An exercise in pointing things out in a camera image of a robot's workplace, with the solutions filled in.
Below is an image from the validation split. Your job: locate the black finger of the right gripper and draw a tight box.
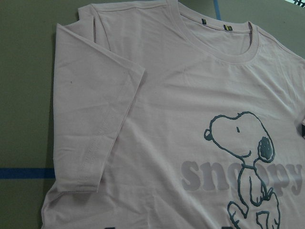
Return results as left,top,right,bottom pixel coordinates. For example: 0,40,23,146
301,119,305,138

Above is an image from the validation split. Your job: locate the pink Snoopy t-shirt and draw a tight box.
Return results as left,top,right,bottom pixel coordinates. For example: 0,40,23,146
41,0,305,229

